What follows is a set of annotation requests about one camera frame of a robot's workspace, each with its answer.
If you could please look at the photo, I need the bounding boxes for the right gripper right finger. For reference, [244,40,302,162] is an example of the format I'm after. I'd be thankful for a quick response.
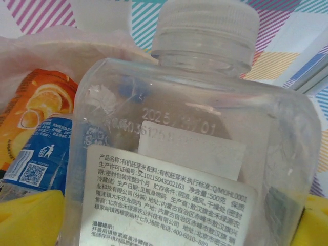
[296,194,328,246]

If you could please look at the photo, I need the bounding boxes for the small blue label bottle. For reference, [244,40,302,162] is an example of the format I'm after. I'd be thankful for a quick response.
[0,114,75,203]

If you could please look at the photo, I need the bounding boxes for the aluminium frame post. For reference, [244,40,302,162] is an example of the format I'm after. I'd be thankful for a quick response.
[281,43,328,95]

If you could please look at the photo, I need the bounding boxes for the orange snack packet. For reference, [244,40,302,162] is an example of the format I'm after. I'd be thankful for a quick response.
[0,68,80,175]

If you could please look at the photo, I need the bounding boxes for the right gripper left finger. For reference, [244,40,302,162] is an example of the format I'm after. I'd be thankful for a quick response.
[0,190,65,246]

